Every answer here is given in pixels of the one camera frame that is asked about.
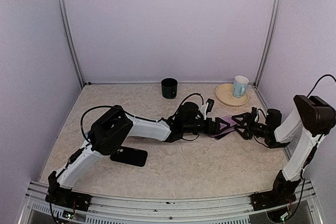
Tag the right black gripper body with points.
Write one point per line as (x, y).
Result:
(256, 129)

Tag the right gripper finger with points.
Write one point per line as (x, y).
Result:
(243, 131)
(243, 119)

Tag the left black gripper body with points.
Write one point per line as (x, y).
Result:
(208, 129)

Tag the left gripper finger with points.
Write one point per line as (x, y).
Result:
(221, 123)
(221, 132)

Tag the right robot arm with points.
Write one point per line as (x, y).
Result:
(308, 124)

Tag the black phone case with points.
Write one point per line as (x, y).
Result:
(130, 156)

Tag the beige round plate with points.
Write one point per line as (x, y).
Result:
(224, 93)

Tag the light blue mug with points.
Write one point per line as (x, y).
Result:
(239, 86)

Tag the dark green cup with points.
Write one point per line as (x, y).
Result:
(169, 88)

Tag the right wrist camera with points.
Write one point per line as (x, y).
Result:
(256, 113)

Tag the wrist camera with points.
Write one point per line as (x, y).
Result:
(256, 113)
(207, 107)

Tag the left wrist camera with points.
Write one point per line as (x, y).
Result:
(207, 107)

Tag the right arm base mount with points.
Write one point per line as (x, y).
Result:
(267, 199)

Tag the right aluminium frame post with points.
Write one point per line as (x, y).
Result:
(267, 46)

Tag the aluminium frame post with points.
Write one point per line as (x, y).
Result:
(70, 43)
(267, 46)

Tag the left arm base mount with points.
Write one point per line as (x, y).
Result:
(69, 199)

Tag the left aluminium frame post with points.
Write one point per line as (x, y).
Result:
(70, 43)

